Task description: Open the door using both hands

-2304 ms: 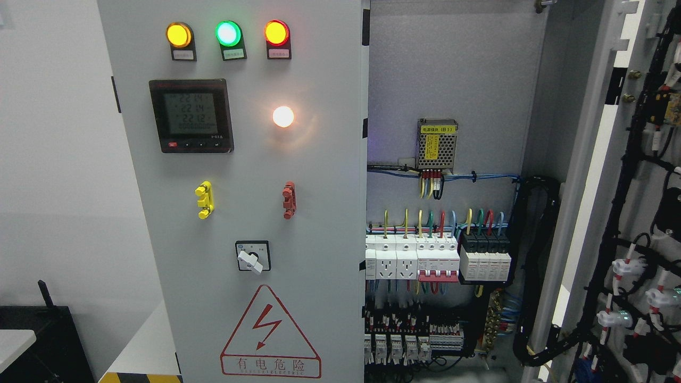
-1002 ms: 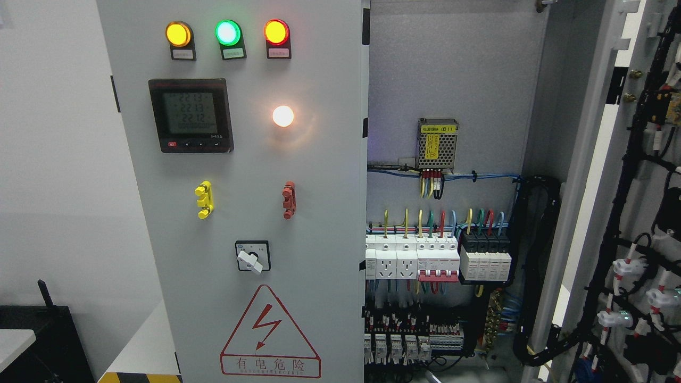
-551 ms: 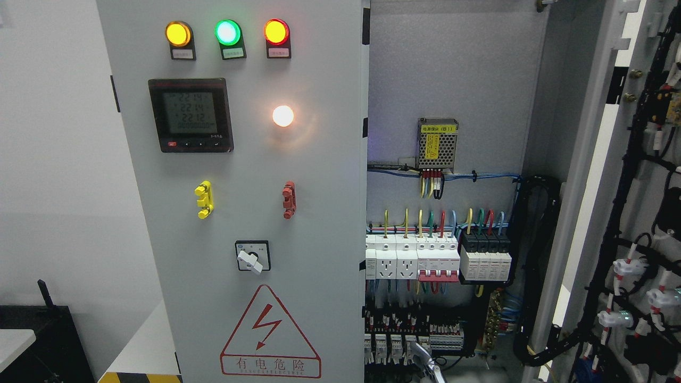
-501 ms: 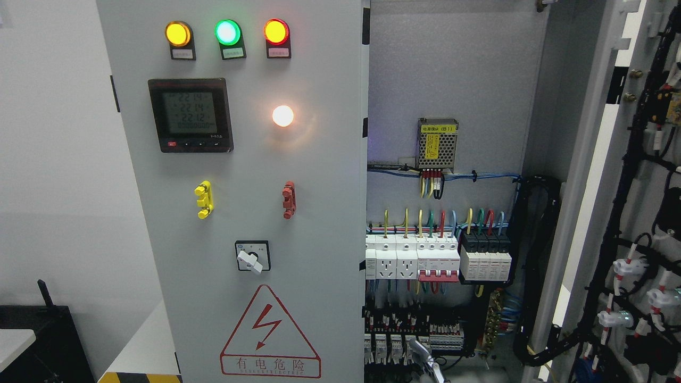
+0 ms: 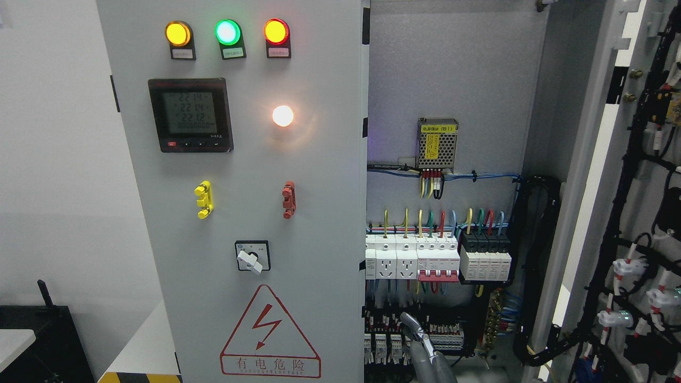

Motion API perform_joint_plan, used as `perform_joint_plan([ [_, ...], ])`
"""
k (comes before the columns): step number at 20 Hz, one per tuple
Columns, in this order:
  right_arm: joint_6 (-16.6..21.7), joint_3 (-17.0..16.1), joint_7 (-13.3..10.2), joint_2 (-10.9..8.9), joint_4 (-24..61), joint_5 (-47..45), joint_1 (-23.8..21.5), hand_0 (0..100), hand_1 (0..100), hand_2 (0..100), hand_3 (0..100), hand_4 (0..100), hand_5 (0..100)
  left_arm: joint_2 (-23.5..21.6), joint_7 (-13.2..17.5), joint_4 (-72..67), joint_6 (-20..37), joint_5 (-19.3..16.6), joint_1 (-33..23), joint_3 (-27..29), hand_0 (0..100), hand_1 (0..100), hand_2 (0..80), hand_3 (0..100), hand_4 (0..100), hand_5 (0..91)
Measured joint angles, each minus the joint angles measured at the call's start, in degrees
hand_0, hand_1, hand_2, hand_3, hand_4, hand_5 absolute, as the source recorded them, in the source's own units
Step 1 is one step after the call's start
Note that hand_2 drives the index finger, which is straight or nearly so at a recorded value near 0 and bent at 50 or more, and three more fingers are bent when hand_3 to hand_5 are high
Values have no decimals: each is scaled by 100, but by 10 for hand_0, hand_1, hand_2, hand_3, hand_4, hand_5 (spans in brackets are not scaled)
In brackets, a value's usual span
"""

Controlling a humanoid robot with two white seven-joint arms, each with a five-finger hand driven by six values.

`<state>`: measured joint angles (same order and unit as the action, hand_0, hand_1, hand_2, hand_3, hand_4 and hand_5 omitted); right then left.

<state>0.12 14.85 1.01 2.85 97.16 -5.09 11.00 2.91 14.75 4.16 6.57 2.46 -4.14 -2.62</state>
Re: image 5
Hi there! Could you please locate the grey black robot hand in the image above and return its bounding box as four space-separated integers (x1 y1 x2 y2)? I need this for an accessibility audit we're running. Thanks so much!
400 311 458 382

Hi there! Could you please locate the grey cabinet door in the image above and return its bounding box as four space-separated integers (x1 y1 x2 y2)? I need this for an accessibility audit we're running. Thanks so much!
551 1 679 382
97 1 368 382

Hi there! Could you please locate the black relay terminal row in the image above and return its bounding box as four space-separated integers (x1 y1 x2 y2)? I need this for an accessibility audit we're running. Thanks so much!
362 301 466 367

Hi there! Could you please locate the white socket breaker row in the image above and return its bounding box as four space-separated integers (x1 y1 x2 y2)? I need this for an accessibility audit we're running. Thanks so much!
364 234 460 282

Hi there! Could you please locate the black white surge protector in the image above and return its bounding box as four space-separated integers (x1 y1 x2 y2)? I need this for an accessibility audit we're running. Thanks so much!
460 232 512 282

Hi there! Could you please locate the red electric hazard warning sticker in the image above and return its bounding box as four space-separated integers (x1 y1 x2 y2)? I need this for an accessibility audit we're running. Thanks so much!
220 284 322 379

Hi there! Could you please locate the red terminal connector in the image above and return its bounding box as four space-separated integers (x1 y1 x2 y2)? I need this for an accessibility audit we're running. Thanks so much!
282 181 296 220

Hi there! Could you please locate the metal mesh power supply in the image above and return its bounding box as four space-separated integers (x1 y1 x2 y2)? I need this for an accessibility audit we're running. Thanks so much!
416 118 458 169

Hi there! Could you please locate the grey electrical cabinet body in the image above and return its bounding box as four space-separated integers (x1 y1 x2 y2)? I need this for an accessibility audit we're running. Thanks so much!
368 1 621 351

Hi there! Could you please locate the yellow terminal connector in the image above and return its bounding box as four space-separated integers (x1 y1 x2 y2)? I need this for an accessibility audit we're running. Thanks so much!
194 180 214 220

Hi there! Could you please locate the white glowing indicator light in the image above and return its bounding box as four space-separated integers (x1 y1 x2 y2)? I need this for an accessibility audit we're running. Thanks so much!
271 105 295 128

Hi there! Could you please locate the black digital power meter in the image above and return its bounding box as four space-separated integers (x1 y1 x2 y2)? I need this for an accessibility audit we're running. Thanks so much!
148 78 234 153

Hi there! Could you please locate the red indicator light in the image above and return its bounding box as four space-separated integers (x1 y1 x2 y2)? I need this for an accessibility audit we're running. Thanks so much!
263 19 292 59

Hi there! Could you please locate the black box with antenna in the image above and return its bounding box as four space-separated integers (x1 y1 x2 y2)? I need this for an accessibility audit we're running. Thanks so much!
1 279 95 382

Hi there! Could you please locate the green indicator light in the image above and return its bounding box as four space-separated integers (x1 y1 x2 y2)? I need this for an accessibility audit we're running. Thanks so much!
214 19 246 60

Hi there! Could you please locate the yellow indicator light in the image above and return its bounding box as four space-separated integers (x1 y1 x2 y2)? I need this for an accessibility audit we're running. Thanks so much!
165 20 196 60

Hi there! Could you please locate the black right cable conduit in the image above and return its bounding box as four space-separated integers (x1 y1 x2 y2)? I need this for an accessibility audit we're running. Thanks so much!
512 176 562 368

